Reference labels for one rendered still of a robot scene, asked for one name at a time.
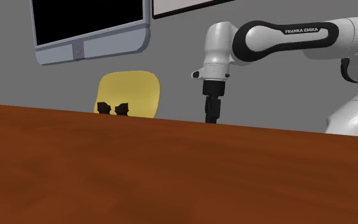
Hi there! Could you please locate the yellow chair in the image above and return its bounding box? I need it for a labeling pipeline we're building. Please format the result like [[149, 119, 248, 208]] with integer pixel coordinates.
[[93, 70, 161, 119]]

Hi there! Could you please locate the dark brown lumpy object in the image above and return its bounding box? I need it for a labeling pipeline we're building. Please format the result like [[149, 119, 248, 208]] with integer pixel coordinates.
[[114, 102, 130, 117], [97, 101, 112, 115]]

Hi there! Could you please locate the brown wooden table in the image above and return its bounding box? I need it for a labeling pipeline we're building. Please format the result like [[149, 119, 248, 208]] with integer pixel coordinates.
[[0, 102, 358, 224]]

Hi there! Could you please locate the grey computer monitor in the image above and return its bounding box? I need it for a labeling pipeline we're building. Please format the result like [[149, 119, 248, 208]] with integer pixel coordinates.
[[29, 0, 151, 66]]

